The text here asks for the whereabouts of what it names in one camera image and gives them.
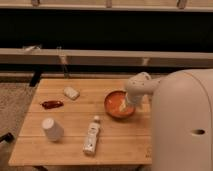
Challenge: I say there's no red chip bag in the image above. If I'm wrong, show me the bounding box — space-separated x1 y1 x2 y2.
42 100 64 109

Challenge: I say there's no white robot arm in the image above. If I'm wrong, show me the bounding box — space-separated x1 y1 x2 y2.
124 69 213 171

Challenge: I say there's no orange ceramic bowl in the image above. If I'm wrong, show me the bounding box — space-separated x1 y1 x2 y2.
104 90 135 119

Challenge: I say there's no white plastic bottle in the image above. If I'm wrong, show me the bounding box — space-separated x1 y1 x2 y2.
83 115 100 155

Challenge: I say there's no black object at left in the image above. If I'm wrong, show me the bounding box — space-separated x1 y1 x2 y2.
0 132 14 143

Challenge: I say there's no wooden table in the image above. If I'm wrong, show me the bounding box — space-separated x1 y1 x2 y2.
9 79 151 166

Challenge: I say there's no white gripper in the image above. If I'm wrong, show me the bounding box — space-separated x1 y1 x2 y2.
119 92 144 111

